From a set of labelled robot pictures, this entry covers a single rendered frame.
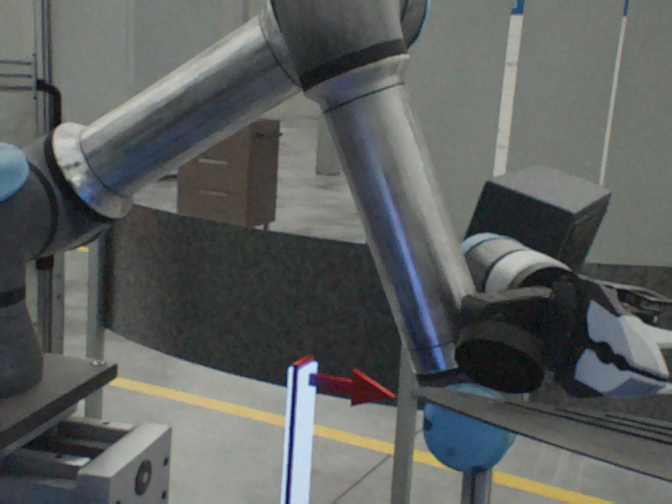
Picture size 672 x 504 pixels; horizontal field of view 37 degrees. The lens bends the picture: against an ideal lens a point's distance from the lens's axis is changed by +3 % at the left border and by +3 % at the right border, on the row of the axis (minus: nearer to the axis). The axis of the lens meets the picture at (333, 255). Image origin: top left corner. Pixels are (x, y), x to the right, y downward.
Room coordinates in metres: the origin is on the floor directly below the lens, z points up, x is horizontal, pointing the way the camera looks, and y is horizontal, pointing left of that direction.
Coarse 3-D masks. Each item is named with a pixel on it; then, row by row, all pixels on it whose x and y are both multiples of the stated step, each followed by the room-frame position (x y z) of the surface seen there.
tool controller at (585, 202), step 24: (528, 168) 1.30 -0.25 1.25; (552, 168) 1.36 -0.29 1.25; (504, 192) 1.13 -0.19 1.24; (528, 192) 1.13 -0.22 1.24; (552, 192) 1.18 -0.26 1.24; (576, 192) 1.23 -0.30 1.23; (600, 192) 1.28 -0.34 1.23; (480, 216) 1.14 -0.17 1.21; (504, 216) 1.13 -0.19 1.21; (528, 216) 1.12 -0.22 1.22; (552, 216) 1.11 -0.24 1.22; (576, 216) 1.11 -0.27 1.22; (600, 216) 1.29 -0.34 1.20; (528, 240) 1.12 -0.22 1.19; (552, 240) 1.11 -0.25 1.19; (576, 240) 1.15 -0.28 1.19; (576, 264) 1.24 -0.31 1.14
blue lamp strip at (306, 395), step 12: (300, 372) 0.59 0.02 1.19; (300, 384) 0.59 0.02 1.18; (300, 396) 0.59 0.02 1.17; (312, 396) 0.60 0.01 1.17; (300, 408) 0.59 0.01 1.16; (312, 408) 0.60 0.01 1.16; (300, 420) 0.59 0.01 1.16; (312, 420) 0.60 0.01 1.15; (300, 432) 0.59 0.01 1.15; (300, 444) 0.59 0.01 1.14; (300, 456) 0.59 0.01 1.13; (300, 468) 0.59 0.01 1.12; (300, 480) 0.59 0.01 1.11; (300, 492) 0.59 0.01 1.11
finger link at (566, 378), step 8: (568, 368) 0.74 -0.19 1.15; (560, 376) 0.75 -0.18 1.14; (568, 376) 0.74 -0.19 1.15; (560, 384) 0.75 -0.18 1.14; (568, 384) 0.74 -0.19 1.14; (576, 384) 0.73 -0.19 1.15; (584, 384) 0.72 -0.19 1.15; (568, 392) 0.73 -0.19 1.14; (576, 392) 0.72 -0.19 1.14; (584, 392) 0.71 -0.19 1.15; (592, 392) 0.70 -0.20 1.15; (600, 392) 0.69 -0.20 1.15
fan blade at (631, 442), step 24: (456, 408) 0.47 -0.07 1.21; (480, 408) 0.49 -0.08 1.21; (504, 408) 0.51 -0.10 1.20; (528, 408) 0.53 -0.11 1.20; (552, 408) 0.54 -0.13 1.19; (576, 408) 0.56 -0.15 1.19; (528, 432) 0.46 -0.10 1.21; (552, 432) 0.47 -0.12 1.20; (576, 432) 0.49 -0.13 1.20; (600, 432) 0.50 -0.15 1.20; (624, 432) 0.51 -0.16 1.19; (648, 432) 0.51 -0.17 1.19; (600, 456) 0.45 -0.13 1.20; (624, 456) 0.46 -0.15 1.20; (648, 456) 0.47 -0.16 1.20
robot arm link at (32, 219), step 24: (0, 144) 1.00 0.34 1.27; (0, 168) 0.93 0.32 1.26; (24, 168) 0.97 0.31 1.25; (0, 192) 0.93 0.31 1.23; (24, 192) 0.97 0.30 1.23; (48, 192) 1.01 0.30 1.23; (0, 216) 0.93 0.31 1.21; (24, 216) 0.96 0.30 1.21; (48, 216) 1.00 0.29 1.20; (0, 240) 0.93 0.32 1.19; (24, 240) 0.96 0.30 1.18; (48, 240) 1.01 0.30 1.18; (0, 264) 0.93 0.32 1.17; (24, 264) 0.97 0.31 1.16; (0, 288) 0.93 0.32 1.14
